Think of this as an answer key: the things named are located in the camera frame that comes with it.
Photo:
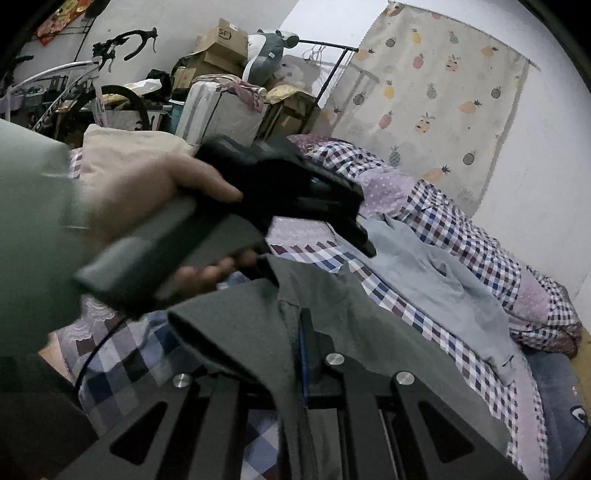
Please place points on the checkered bed sheet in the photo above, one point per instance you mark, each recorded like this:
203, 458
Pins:
121, 365

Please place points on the dark green shirt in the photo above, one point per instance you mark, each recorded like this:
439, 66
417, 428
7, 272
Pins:
243, 331

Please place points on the folded beige cloth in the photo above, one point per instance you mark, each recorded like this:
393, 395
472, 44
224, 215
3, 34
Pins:
106, 152

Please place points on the blue denim pillow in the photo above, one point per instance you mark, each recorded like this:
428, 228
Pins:
565, 416

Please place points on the black bicycle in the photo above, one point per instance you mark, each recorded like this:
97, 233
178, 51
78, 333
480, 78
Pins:
62, 114

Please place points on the grey left sleeve forearm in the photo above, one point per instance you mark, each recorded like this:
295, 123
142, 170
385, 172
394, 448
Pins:
42, 242

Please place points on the cardboard box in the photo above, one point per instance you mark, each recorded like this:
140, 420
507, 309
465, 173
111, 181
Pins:
225, 40

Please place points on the black clothes rack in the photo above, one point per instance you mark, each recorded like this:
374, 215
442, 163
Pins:
323, 63

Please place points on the checkered folded quilt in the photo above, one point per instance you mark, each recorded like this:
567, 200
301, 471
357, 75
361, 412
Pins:
542, 316

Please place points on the light grey-blue shirt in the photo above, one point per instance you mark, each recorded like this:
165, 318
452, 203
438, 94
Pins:
442, 288

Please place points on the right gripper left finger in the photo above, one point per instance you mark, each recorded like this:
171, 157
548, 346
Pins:
194, 427

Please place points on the wooden bed frame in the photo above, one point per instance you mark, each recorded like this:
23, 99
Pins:
581, 364

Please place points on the grey plush toy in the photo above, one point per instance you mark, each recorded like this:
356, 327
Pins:
264, 54

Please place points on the pineapple print curtain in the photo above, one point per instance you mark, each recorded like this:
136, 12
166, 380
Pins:
432, 96

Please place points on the person's left hand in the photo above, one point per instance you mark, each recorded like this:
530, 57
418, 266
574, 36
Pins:
126, 201

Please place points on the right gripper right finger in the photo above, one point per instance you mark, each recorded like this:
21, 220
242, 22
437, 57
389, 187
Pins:
391, 427

